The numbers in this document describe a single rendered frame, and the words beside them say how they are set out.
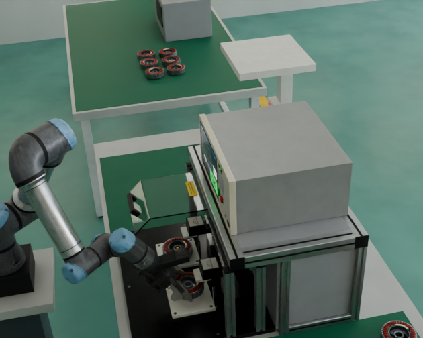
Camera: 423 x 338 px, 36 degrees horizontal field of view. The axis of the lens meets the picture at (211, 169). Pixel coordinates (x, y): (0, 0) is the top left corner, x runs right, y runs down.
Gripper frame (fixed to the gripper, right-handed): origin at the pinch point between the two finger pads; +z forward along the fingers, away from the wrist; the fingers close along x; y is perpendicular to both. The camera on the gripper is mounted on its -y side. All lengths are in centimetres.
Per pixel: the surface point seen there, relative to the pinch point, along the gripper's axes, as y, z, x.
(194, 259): -1.4, 7.9, -18.5
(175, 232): 2.5, 7.4, -38.1
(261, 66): -63, 2, -89
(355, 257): -53, 13, 21
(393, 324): -48, 39, 31
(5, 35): 124, 22, -471
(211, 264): -11.7, -2.5, 0.8
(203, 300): -0.5, 6.4, 3.0
